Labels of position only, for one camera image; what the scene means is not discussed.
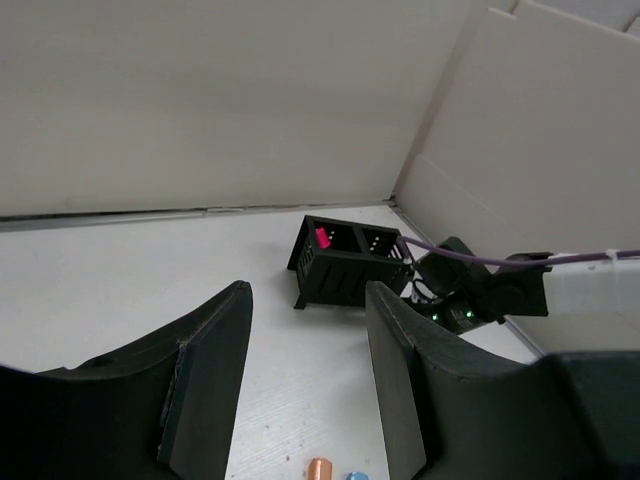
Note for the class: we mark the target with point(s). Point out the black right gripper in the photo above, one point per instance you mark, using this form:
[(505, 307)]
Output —
[(447, 291)]

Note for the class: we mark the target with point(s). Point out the black two-compartment organizer box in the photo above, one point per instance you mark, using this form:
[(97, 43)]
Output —
[(338, 276)]

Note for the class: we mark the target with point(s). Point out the back aluminium rail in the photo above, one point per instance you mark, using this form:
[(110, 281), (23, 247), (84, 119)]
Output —
[(90, 219)]

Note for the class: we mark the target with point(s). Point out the orange highlighter marker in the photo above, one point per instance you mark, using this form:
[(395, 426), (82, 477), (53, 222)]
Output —
[(320, 469)]

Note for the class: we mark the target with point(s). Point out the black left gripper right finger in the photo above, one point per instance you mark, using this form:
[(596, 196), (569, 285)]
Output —
[(452, 410)]

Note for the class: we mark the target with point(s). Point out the magenta highlighter marker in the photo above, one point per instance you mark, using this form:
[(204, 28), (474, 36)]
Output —
[(322, 238)]

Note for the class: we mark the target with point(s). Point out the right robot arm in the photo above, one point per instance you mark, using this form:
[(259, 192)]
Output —
[(604, 282)]

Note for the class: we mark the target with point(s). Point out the blue highlighter marker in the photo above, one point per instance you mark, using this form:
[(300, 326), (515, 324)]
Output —
[(357, 475)]

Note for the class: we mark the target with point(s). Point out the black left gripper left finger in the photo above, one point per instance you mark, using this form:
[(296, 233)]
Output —
[(160, 407)]

